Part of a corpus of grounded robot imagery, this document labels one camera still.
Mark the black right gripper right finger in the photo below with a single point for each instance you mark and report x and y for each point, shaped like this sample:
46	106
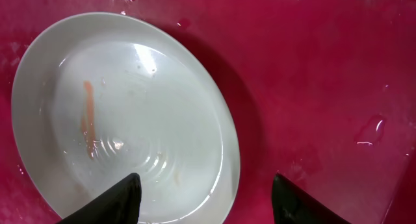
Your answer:
292	205

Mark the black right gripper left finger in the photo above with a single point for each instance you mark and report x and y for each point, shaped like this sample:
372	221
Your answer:
120	204

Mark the white plate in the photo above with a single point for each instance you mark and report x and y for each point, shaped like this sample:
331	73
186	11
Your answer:
98	96

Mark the red plastic tray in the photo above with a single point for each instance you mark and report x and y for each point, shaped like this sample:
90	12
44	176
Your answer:
321	91

